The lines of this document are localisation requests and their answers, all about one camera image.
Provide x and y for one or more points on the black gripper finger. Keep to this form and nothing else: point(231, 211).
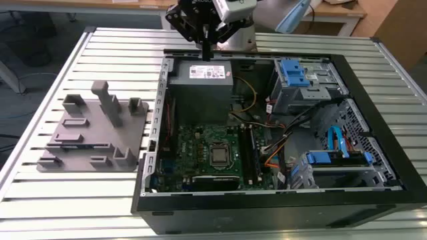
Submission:
point(234, 28)
point(181, 26)

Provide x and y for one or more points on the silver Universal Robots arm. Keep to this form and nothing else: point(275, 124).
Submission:
point(238, 37)

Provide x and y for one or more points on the blue plastic drive latch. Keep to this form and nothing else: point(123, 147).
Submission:
point(294, 66)

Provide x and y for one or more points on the grey power supply unit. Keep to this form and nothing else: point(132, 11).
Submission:
point(200, 100)

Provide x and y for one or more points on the wooden top desk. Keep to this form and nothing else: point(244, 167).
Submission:
point(336, 11)

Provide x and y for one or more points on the grey metal drive cage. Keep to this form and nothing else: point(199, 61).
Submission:
point(320, 96)

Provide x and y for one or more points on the black office chair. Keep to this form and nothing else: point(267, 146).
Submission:
point(36, 52)

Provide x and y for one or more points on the grey plastic parts rack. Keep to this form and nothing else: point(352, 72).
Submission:
point(93, 120)

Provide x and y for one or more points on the wooden cabinet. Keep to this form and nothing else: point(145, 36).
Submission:
point(394, 25)

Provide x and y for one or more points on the green motherboard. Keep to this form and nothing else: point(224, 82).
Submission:
point(189, 150)

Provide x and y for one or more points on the silver CPU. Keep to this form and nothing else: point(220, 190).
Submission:
point(220, 155)

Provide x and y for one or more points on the black graphics card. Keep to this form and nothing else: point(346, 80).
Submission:
point(216, 183)

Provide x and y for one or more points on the hard disk in blue carrier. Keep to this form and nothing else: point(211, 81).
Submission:
point(343, 161)

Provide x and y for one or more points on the grey metal disk bay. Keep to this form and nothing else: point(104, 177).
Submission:
point(343, 169)

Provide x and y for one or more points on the black open PC case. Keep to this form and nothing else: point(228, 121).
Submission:
point(234, 202)

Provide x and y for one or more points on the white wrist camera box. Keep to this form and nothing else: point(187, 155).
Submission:
point(234, 10)

